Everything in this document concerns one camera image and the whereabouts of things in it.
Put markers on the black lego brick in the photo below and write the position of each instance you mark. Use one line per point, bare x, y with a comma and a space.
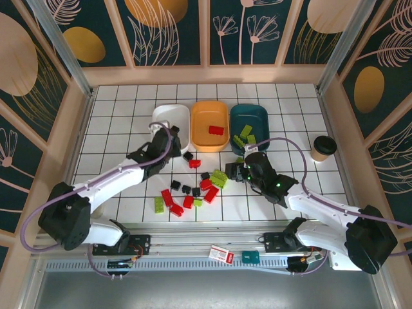
175, 184
196, 191
187, 157
186, 189
204, 176

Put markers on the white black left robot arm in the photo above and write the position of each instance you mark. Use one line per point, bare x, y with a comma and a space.
109, 185

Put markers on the white plastic container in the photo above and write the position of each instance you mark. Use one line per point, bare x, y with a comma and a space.
170, 112

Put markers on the orange plastic container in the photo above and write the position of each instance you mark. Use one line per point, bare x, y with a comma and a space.
206, 112

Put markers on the teal plastic container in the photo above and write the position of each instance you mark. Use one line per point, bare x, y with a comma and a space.
251, 112

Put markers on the red white card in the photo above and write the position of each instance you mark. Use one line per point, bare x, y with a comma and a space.
220, 254

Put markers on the small teal card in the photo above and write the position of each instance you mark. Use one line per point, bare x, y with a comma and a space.
250, 257

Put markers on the white mounting plate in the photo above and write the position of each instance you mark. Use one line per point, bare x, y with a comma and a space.
336, 262

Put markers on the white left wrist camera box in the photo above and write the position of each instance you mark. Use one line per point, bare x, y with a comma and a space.
157, 126

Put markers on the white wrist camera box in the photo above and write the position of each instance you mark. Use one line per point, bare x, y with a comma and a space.
248, 149
157, 126

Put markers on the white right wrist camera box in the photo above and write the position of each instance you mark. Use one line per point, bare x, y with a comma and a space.
248, 149

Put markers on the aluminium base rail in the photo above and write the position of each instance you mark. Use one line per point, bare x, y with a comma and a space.
209, 239

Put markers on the aluminium table edge rail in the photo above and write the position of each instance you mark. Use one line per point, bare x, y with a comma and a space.
341, 161
83, 128

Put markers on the teal wall panel orange circle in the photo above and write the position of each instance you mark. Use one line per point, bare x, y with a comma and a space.
154, 32

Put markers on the teal wall panel pink flowers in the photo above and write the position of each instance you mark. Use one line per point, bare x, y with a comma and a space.
244, 32

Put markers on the teal wall panel yellow oval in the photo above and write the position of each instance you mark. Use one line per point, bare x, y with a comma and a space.
83, 45
370, 90

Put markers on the aluminium frame post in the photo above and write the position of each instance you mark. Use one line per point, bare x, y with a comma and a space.
68, 54
346, 48

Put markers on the teal wall panel pink leaf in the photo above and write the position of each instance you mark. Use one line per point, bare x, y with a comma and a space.
392, 38
396, 174

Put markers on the teal wall panel white flower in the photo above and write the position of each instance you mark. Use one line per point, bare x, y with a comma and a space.
16, 167

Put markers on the teal wall panel gold lines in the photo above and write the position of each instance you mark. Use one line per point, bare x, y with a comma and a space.
19, 64

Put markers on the teal wall panel pale circle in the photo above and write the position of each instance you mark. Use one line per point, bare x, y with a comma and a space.
322, 19

